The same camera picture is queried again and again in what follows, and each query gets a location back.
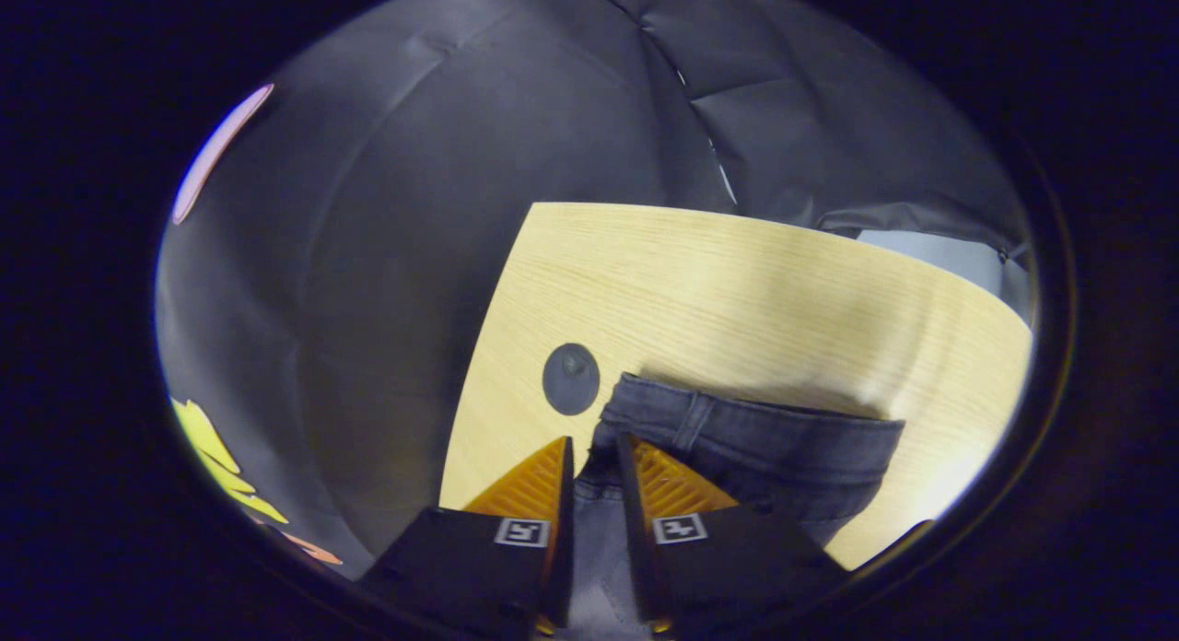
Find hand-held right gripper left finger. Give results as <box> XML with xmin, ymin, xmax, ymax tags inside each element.
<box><xmin>357</xmin><ymin>435</ymin><xmax>578</xmax><ymax>638</ymax></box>

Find black backdrop cloth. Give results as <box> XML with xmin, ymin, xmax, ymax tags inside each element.
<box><xmin>155</xmin><ymin>0</ymin><xmax>1033</xmax><ymax>577</ymax></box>

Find dark grey jeans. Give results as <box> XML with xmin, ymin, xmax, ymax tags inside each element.
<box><xmin>564</xmin><ymin>371</ymin><xmax>906</xmax><ymax>638</ymax></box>

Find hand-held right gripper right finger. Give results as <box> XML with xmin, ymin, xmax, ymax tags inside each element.
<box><xmin>614</xmin><ymin>432</ymin><xmax>850</xmax><ymax>636</ymax></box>

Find dark round table grommet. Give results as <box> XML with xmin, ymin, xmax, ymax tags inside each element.
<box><xmin>542</xmin><ymin>343</ymin><xmax>601</xmax><ymax>416</ymax></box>

